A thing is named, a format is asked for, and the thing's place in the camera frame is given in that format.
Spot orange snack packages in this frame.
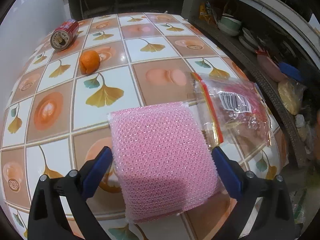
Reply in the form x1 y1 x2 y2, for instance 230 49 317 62
199 1 217 26

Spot beige filled plastic bag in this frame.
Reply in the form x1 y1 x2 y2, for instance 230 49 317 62
278 79 306 115

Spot pink plastic basin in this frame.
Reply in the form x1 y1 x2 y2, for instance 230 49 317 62
257 51 287 82

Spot stack of white plates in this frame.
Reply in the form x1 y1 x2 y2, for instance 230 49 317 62
239 27 261 53

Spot pink scrubbing sponge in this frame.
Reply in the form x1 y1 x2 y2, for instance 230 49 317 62
109 102 221 223

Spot wooden lower shelf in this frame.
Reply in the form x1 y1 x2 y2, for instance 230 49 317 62
188 16 307 168

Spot orange mandarin fruit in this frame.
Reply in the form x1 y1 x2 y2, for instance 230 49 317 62
79 50 100 75

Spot clear red zip bag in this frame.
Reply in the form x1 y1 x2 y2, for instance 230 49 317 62
191 72 271 148

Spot red soda can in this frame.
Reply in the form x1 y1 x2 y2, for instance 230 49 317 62
50 19 79 50

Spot green white bowl stack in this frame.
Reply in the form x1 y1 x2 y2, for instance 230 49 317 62
217 16 242 36

